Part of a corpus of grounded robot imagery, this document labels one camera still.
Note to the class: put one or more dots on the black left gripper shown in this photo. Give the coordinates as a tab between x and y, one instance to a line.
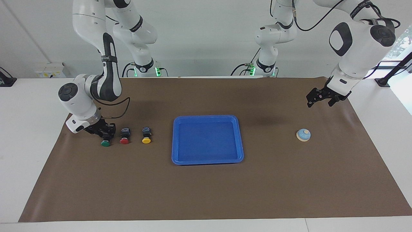
333	92

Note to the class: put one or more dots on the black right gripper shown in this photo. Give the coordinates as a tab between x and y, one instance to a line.
99	126

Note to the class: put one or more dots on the green push button switch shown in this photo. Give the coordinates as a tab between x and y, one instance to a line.
106	143

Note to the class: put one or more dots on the red push button switch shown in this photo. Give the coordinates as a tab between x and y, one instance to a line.
125	137

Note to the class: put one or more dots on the light blue desk bell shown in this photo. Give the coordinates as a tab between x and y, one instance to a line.
303	135

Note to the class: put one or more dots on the yellow push button switch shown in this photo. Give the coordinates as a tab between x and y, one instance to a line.
146	136

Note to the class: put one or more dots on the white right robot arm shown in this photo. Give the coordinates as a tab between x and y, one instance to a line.
80	100

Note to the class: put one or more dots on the blue plastic tray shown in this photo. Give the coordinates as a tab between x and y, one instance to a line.
207	140

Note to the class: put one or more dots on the black stand with pole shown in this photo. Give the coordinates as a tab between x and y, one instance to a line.
384	80

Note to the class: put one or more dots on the window with green foliage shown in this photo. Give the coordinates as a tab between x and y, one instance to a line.
400	43

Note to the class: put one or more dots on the brown table mat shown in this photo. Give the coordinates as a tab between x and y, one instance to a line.
206	193

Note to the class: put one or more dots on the white wall socket box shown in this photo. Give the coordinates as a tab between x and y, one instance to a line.
50	71

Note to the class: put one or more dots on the black clamp mount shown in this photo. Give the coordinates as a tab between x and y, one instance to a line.
6	81

